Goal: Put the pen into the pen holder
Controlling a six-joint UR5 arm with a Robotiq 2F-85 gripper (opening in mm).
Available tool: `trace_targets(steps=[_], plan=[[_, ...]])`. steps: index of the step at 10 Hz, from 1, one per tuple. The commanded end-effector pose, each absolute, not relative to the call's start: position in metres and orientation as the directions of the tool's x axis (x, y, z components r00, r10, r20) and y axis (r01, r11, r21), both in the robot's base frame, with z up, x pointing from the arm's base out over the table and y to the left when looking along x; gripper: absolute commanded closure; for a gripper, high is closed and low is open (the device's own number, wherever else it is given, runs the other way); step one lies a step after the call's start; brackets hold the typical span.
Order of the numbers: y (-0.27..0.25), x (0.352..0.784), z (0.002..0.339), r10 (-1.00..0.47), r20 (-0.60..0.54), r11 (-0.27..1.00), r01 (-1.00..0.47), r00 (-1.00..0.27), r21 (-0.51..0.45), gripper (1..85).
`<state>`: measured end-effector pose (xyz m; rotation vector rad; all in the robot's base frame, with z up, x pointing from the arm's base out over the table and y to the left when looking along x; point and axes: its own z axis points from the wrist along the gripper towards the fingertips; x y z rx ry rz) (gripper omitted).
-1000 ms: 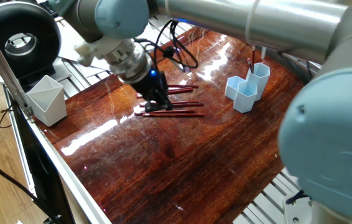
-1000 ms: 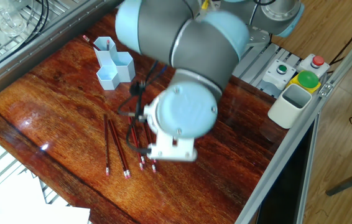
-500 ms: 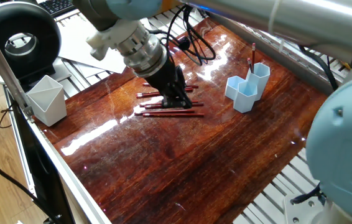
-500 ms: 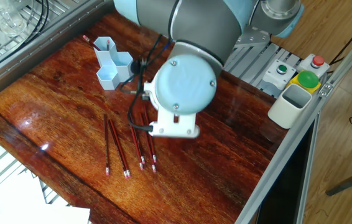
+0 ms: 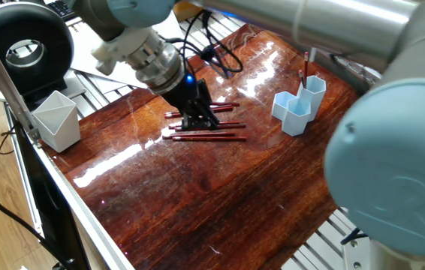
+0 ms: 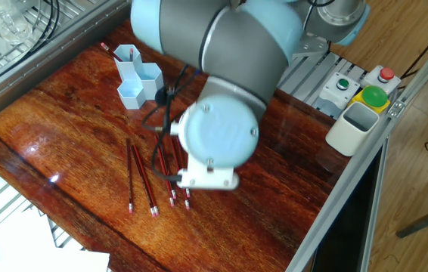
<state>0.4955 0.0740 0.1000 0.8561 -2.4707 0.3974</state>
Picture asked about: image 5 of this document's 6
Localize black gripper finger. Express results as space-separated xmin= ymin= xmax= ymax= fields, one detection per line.
xmin=199 ymin=103 xmax=222 ymax=129
xmin=179 ymin=109 xmax=201 ymax=131

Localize grey pentagonal pen holder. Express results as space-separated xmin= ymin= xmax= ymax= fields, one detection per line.
xmin=31 ymin=90 xmax=82 ymax=154

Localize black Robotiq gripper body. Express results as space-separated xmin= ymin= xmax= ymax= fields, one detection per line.
xmin=167 ymin=70 xmax=215 ymax=115

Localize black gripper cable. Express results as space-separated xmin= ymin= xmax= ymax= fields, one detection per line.
xmin=176 ymin=9 xmax=245 ymax=80

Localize grey aluminium frame rail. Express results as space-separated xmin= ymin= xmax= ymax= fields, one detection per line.
xmin=0 ymin=11 xmax=44 ymax=147

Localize brown wood-grain board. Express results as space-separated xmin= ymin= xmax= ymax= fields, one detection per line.
xmin=62 ymin=21 xmax=414 ymax=270

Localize large white paper sheet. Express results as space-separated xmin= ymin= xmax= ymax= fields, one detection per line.
xmin=70 ymin=30 xmax=142 ymax=89

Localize black keyboard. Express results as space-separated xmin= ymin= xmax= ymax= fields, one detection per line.
xmin=44 ymin=0 xmax=77 ymax=20

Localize light blue hexagonal pen holder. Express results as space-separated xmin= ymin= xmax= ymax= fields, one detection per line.
xmin=272 ymin=73 xmax=327 ymax=137

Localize black round ring lamp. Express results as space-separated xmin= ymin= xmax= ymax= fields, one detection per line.
xmin=0 ymin=2 xmax=75 ymax=104

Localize small white paper sheet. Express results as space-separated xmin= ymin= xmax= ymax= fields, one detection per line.
xmin=152 ymin=11 xmax=198 ymax=65

